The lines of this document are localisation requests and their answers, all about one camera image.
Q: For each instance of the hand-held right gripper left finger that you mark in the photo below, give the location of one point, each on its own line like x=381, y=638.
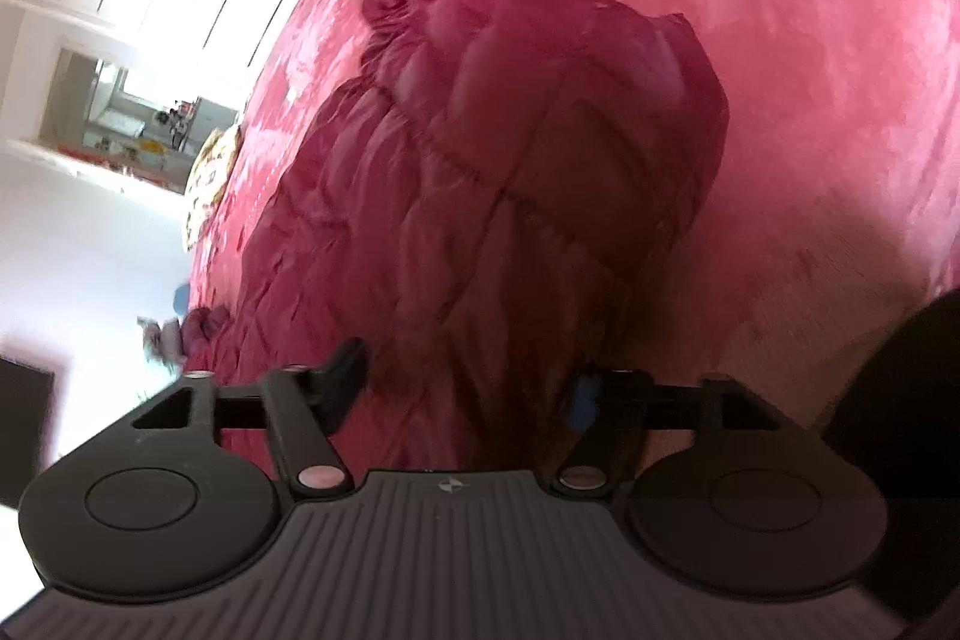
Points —
x=341, y=385

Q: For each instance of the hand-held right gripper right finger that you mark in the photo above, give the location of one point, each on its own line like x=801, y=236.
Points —
x=583, y=404

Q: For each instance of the maroon down jacket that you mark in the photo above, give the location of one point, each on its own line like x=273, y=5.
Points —
x=487, y=197

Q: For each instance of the light blue object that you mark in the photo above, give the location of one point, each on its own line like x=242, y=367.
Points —
x=182, y=301

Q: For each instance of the patterned white pillow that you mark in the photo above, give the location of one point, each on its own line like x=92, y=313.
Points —
x=214, y=168

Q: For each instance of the open doorway with shelves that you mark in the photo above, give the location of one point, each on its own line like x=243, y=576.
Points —
x=127, y=123

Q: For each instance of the pink plush bed blanket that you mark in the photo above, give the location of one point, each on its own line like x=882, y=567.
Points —
x=787, y=85

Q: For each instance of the black wall television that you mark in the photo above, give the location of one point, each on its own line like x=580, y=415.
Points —
x=26, y=430

